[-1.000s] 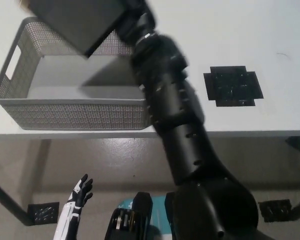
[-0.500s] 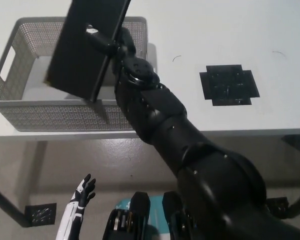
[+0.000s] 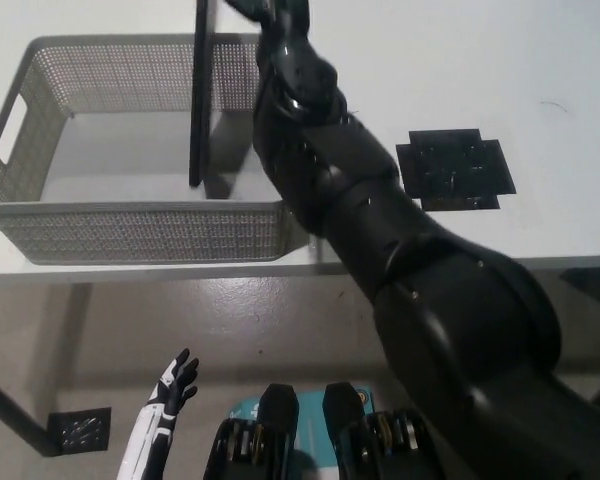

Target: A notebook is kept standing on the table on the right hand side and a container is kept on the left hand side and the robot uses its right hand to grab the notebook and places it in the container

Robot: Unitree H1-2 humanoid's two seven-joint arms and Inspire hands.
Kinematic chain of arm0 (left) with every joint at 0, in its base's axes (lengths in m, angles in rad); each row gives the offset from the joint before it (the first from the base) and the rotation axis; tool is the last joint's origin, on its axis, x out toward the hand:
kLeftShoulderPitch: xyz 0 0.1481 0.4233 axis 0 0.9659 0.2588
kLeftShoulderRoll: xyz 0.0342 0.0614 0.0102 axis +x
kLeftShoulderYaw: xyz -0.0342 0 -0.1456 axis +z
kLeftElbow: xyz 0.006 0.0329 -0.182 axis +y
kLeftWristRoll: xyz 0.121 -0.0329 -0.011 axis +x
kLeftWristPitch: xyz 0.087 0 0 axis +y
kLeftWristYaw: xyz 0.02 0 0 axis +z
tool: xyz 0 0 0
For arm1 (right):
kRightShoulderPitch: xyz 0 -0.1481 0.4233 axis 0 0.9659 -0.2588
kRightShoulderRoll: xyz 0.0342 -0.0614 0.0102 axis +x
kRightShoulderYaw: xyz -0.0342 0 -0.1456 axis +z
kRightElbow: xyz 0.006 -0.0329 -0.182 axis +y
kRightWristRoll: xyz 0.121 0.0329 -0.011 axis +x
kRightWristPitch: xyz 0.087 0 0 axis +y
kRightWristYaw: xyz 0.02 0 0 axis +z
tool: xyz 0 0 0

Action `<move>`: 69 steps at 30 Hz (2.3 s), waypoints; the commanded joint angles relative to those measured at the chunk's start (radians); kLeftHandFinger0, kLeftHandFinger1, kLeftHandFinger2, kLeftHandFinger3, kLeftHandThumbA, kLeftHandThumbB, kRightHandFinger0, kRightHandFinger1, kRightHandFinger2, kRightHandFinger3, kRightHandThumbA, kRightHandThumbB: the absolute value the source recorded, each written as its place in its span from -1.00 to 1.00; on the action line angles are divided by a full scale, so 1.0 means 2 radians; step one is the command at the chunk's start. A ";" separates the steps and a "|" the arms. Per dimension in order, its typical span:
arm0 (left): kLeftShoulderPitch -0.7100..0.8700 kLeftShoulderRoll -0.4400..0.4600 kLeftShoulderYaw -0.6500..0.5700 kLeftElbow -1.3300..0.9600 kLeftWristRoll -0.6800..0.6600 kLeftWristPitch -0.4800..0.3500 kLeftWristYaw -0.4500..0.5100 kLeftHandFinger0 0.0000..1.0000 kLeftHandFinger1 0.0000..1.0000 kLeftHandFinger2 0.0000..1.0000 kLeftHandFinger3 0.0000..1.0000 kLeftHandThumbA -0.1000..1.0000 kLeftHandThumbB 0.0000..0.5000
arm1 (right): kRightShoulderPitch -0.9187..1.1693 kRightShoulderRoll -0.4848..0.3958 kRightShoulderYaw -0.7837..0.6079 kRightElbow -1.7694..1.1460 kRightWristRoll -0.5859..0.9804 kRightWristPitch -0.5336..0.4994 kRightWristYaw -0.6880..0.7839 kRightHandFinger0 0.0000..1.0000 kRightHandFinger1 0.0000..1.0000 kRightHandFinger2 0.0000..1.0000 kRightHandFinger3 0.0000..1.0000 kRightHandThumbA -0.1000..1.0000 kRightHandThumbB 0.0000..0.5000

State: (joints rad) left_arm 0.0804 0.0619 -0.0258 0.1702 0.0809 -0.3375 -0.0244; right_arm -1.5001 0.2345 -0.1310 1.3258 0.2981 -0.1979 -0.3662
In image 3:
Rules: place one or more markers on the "black tape patch on table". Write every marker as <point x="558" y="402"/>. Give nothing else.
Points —
<point x="455" y="170"/>

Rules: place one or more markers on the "black tape patch on floor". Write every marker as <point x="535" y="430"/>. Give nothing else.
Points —
<point x="80" y="430"/>

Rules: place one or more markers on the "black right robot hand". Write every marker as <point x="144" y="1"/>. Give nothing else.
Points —
<point x="300" y="70"/>

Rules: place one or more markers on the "grey perforated plastic basket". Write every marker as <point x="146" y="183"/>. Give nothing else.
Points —
<point x="145" y="227"/>

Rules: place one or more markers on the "black notebook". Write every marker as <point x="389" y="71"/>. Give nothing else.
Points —
<point x="202" y="100"/>

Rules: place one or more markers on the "black ribbed robot torso block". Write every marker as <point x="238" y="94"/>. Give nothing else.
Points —
<point x="270" y="440"/>
<point x="360" y="440"/>

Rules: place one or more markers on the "white and black left hand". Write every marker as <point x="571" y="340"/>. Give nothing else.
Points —
<point x="147" y="435"/>

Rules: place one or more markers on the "white table leg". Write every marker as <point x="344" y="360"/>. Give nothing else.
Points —
<point x="75" y="340"/>

